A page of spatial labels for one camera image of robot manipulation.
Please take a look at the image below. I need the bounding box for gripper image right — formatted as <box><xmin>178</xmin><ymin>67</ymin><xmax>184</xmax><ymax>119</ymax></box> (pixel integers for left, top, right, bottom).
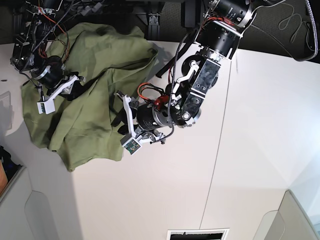
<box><xmin>111</xmin><ymin>91</ymin><xmax>173</xmax><ymax>145</ymax></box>

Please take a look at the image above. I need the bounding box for white vent slot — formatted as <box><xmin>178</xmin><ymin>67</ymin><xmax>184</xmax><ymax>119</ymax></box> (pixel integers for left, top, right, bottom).
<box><xmin>166</xmin><ymin>228</ymin><xmax>230</xmax><ymax>240</ymax></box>

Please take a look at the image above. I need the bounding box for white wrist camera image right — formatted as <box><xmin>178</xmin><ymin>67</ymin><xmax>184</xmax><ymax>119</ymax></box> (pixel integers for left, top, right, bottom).
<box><xmin>120</xmin><ymin>135</ymin><xmax>142</xmax><ymax>155</ymax></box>

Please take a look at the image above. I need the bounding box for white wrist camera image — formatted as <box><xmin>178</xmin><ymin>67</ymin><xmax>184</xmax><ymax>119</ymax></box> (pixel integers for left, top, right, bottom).
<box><xmin>37</xmin><ymin>100</ymin><xmax>56</xmax><ymax>115</ymax></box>
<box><xmin>120</xmin><ymin>135</ymin><xmax>142</xmax><ymax>155</ymax></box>

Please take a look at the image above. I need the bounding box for grey partition left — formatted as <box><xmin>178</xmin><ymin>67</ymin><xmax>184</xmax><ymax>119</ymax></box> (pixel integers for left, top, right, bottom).
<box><xmin>0</xmin><ymin>166</ymin><xmax>60</xmax><ymax>240</ymax></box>

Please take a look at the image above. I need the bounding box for grey partition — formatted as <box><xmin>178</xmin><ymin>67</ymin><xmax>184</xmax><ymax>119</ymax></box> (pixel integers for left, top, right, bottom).
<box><xmin>0</xmin><ymin>166</ymin><xmax>60</xmax><ymax>240</ymax></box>
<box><xmin>253</xmin><ymin>190</ymin><xmax>320</xmax><ymax>240</ymax></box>

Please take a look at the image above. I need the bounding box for aluminium frame post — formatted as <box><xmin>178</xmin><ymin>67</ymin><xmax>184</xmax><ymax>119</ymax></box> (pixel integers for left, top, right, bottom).
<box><xmin>146</xmin><ymin>14</ymin><xmax>160</xmax><ymax>41</ymax></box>

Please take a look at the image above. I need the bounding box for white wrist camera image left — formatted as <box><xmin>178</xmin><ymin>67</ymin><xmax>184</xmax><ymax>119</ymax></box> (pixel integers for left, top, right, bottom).
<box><xmin>37</xmin><ymin>100</ymin><xmax>56</xmax><ymax>115</ymax></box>

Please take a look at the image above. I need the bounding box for green t-shirt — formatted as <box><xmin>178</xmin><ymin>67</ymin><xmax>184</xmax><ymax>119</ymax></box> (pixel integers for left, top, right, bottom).
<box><xmin>21</xmin><ymin>22</ymin><xmax>158</xmax><ymax>172</ymax></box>

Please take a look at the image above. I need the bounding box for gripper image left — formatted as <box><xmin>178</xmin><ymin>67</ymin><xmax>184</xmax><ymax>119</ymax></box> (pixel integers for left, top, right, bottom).
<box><xmin>31</xmin><ymin>64</ymin><xmax>85</xmax><ymax>101</ymax></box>

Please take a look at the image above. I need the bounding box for grey partition right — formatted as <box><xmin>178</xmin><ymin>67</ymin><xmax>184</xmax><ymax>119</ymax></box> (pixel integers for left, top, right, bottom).
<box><xmin>253</xmin><ymin>190</ymin><xmax>320</xmax><ymax>240</ymax></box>

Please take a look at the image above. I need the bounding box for clear plastic holder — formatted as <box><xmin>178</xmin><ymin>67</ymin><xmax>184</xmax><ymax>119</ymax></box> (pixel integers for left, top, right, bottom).
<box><xmin>0</xmin><ymin>91</ymin><xmax>14</xmax><ymax>137</ymax></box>

